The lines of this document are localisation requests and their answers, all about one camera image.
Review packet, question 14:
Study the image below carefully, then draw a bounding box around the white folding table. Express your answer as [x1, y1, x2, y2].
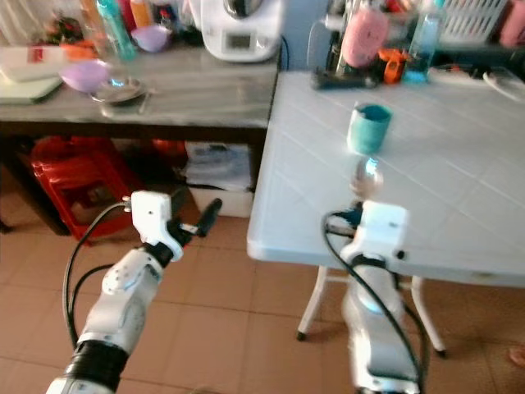
[246, 69, 525, 360]

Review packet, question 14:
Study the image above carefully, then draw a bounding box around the large purple bowl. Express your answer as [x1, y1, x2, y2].
[61, 58, 113, 94]

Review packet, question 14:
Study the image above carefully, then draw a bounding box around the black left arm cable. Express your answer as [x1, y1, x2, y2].
[62, 202, 134, 349]

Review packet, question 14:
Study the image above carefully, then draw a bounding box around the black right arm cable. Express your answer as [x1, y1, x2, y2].
[322, 210, 430, 391]

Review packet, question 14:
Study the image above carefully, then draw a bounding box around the white box with red label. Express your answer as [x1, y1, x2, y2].
[0, 45, 68, 81]

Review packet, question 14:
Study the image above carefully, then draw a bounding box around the pale green cutting board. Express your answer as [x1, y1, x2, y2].
[0, 72, 63, 104]

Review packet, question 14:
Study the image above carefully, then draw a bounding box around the white slatted basket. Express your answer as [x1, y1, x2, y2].
[440, 0, 511, 47]

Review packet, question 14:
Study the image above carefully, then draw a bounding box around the red plastic stool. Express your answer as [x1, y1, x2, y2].
[30, 135, 147, 246]

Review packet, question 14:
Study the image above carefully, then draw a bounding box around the orange and black tool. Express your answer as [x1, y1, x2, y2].
[377, 48, 412, 84]

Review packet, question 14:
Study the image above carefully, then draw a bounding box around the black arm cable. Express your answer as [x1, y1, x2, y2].
[322, 210, 430, 391]
[62, 202, 134, 349]

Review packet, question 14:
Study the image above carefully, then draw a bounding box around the black flat base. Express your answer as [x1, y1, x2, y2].
[311, 69, 382, 91]

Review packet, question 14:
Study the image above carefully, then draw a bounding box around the white plate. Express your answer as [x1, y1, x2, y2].
[482, 69, 525, 104]

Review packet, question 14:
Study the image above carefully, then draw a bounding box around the white kitchen appliance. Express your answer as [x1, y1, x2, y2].
[200, 0, 285, 64]

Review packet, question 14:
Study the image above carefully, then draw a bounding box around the dark table with grey top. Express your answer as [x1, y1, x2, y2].
[0, 56, 281, 247]

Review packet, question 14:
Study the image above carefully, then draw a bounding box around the teal cup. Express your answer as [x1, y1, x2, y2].
[346, 103, 394, 158]

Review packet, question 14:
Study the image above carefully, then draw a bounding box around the metal plate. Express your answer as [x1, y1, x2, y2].
[90, 77, 147, 105]

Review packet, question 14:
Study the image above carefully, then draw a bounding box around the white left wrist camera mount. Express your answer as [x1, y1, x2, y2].
[130, 190, 183, 250]

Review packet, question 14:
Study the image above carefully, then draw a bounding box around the small purple bowl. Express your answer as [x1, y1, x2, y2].
[134, 25, 174, 54]

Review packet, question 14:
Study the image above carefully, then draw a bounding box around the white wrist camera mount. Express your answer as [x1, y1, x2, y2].
[353, 201, 411, 262]
[130, 190, 183, 250]

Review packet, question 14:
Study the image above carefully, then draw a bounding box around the clear blue plastic bottle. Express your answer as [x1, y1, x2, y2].
[404, 0, 446, 85]

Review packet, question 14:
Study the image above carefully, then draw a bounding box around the teal bottle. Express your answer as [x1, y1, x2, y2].
[96, 0, 137, 63]

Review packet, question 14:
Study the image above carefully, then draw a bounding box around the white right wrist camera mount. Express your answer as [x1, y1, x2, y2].
[353, 201, 411, 262]

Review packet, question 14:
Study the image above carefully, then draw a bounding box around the white storage box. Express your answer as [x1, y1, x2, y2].
[185, 141, 257, 219]

